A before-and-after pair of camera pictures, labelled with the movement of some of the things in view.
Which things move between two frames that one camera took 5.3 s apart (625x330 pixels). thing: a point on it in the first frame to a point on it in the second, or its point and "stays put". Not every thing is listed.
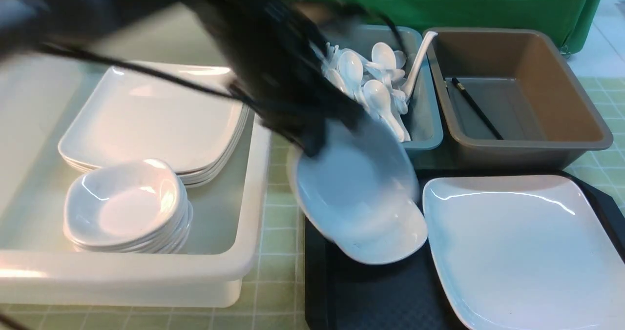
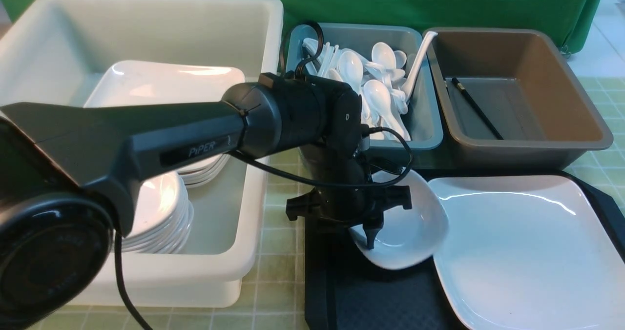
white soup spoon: x=351 y=69 stays put
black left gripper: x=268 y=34 to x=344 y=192
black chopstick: x=477 y=109 stays put
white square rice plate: x=526 y=252 stays put
